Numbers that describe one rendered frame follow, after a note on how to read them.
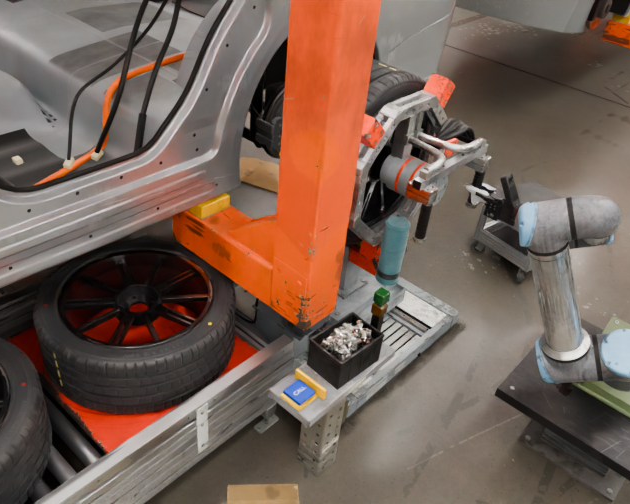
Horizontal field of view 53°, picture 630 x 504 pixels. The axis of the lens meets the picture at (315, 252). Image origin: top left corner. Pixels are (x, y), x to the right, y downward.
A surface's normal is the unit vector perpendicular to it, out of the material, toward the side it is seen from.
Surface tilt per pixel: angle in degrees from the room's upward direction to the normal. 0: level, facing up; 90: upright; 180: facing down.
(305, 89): 90
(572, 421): 0
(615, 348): 42
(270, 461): 0
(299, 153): 90
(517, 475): 0
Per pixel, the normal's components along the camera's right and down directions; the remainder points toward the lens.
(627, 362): -0.32, -0.30
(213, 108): 0.74, 0.45
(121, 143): -0.64, 0.22
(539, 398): 0.09, -0.80
